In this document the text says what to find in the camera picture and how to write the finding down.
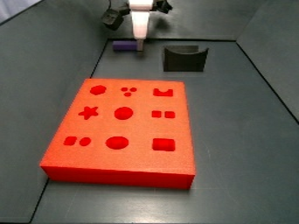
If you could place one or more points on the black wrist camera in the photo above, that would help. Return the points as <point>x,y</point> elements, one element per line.
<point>162,5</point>
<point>114,18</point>

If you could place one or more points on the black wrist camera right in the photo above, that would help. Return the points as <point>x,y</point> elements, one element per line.
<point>162,5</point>

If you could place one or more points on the black curved fixture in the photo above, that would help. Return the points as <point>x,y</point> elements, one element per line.
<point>184,58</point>

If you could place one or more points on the purple rectangular block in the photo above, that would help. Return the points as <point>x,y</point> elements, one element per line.
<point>124,45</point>

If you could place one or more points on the red foam shape board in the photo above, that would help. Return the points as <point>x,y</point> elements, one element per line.
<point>124,136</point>

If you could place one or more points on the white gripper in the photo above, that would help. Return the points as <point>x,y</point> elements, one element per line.
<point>140,9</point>

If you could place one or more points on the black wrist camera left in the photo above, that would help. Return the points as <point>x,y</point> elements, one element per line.
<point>114,18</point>

